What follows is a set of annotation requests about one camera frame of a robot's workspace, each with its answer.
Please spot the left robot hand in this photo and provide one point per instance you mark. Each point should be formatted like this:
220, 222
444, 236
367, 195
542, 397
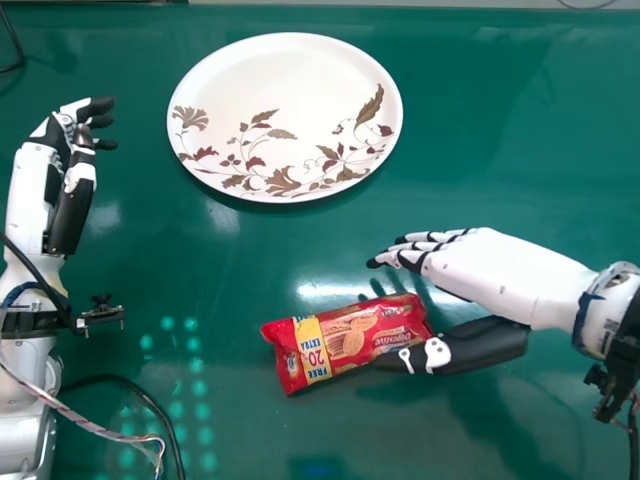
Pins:
30, 200

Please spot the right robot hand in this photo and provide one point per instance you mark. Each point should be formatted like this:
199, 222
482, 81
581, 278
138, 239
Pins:
500, 275

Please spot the red biscuit packet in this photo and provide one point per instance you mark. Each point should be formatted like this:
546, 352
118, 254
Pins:
350, 340

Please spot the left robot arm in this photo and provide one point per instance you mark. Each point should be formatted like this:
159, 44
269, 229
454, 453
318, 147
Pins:
25, 430

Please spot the white plate brown leaf pattern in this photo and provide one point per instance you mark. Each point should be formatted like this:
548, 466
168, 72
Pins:
280, 100

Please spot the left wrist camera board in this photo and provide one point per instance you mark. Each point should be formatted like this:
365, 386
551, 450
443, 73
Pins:
102, 312

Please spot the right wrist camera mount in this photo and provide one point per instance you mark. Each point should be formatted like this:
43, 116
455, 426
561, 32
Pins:
612, 385

